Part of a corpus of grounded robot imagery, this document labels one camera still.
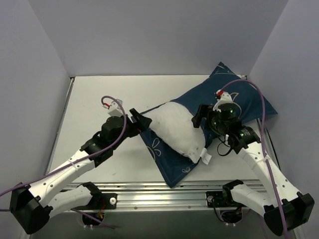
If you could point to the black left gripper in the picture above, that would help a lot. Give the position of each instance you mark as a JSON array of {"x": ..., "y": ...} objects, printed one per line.
[{"x": 134, "y": 125}]

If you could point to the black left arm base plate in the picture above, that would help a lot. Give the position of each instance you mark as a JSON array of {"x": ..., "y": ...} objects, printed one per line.
[{"x": 106, "y": 201}]

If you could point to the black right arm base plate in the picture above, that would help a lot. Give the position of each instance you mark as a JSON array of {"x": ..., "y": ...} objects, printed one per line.
[{"x": 215, "y": 198}]

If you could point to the aluminium rail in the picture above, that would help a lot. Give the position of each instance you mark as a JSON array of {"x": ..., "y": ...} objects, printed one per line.
[
  {"x": 72, "y": 79},
  {"x": 263, "y": 129}
]

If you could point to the aluminium front rail frame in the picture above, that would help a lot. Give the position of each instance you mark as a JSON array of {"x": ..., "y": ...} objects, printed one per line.
[{"x": 149, "y": 209}]

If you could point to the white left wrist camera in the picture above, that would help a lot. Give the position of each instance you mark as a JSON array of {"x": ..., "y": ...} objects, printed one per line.
[{"x": 113, "y": 109}]

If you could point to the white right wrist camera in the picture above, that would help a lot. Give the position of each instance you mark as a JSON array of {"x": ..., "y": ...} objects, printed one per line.
[{"x": 222, "y": 98}]

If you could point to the aluminium left side rail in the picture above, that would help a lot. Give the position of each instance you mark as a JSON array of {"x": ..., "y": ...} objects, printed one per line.
[{"x": 72, "y": 79}]

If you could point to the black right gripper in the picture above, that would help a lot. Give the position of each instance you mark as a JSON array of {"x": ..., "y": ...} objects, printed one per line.
[{"x": 203, "y": 114}]

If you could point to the blue pillowcase with gold script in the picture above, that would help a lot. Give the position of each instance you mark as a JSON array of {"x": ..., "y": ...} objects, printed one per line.
[{"x": 173, "y": 166}]

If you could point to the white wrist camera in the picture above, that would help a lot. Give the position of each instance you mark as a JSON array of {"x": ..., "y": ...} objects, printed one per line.
[
  {"x": 113, "y": 109},
  {"x": 222, "y": 98}
]

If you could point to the aluminium right side rail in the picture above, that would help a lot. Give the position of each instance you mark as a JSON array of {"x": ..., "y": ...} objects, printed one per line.
[{"x": 263, "y": 129}]

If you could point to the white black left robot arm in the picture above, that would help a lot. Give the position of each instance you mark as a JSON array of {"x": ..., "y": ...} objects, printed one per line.
[{"x": 35, "y": 203}]

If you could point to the white pillow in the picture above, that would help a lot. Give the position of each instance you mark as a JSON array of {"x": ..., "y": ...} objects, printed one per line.
[{"x": 172, "y": 123}]

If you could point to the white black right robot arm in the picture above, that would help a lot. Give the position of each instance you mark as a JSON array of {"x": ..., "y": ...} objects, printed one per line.
[{"x": 285, "y": 207}]

